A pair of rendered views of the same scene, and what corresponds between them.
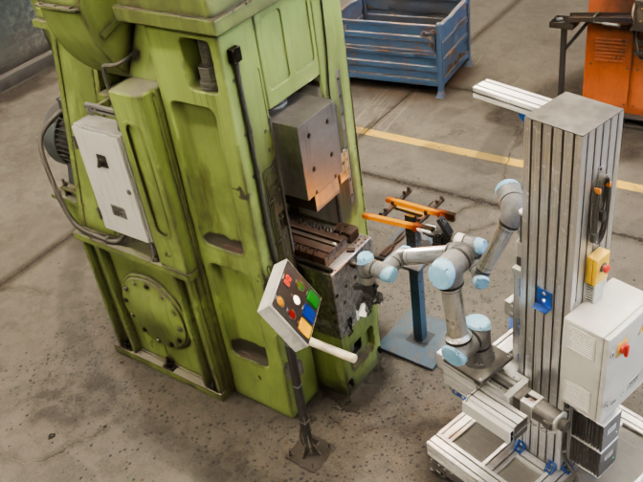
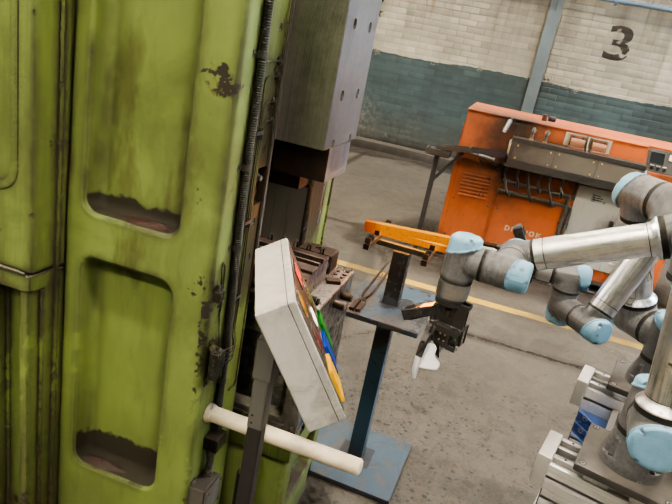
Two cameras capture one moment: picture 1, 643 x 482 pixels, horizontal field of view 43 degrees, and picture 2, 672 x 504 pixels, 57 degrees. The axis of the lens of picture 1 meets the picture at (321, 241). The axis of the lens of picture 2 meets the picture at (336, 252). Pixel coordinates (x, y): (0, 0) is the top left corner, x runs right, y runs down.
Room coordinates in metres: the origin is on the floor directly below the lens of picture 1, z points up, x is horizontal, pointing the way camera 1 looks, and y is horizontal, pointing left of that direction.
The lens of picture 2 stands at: (1.81, 0.66, 1.67)
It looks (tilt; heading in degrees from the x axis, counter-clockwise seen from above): 20 degrees down; 334
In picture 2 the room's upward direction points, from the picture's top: 11 degrees clockwise
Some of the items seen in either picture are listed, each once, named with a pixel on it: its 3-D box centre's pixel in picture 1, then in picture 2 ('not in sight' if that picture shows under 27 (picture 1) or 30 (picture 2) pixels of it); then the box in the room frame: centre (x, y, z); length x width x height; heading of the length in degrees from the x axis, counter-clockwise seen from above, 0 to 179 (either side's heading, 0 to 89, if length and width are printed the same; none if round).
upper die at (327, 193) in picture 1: (294, 185); (270, 144); (3.53, 0.09, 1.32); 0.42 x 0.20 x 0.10; 50
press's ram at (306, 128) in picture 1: (292, 138); (289, 57); (3.56, 0.07, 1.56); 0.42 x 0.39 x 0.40; 50
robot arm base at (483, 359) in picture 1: (477, 349); (636, 445); (2.61, -0.62, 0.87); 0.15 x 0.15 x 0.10
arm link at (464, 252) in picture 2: (366, 264); (463, 258); (2.88, -0.18, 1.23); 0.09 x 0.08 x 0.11; 43
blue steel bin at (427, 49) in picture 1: (400, 40); not in sight; (7.49, -1.06, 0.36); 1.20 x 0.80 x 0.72; 56
